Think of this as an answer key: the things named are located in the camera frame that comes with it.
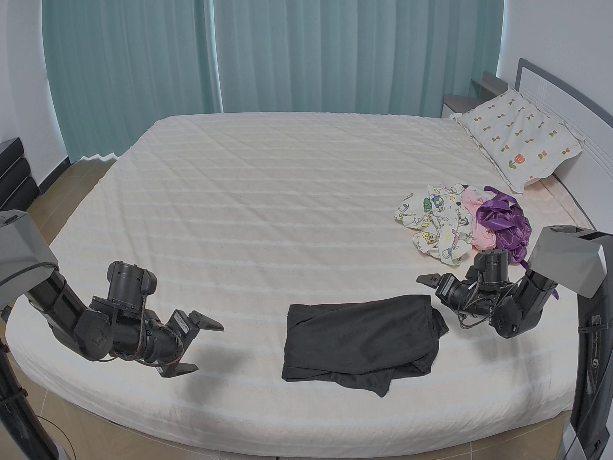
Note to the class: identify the grey white bedside table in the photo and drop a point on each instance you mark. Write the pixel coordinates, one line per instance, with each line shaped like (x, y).
(464, 103)

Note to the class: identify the white flower printed pillow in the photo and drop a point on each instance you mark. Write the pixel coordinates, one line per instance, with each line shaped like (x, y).
(519, 137)

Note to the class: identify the bed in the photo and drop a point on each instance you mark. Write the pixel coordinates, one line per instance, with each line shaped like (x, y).
(268, 199)

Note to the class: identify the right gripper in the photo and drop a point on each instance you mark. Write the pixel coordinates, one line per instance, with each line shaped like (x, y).
(457, 293)

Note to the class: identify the blue-green curtain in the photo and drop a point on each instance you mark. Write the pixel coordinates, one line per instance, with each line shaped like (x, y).
(354, 41)
(129, 65)

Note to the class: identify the white printed pyjama garment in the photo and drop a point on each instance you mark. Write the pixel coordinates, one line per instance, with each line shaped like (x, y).
(438, 223)

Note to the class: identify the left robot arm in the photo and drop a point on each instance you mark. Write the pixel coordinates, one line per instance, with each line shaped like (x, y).
(72, 319)

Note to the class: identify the black chest of drawers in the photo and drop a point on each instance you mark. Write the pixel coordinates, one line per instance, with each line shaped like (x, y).
(14, 175)

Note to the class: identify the purple shiny garment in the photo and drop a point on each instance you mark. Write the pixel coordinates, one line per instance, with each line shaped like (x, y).
(503, 221)

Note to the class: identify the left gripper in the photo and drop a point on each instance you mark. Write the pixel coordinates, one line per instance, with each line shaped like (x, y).
(167, 343)

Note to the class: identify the black T-shirt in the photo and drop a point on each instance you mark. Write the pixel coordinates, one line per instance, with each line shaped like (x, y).
(359, 338)

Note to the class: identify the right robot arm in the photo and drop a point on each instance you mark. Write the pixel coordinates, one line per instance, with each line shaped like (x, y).
(570, 257)

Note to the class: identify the pink garment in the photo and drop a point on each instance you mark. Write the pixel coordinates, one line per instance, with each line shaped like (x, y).
(481, 233)

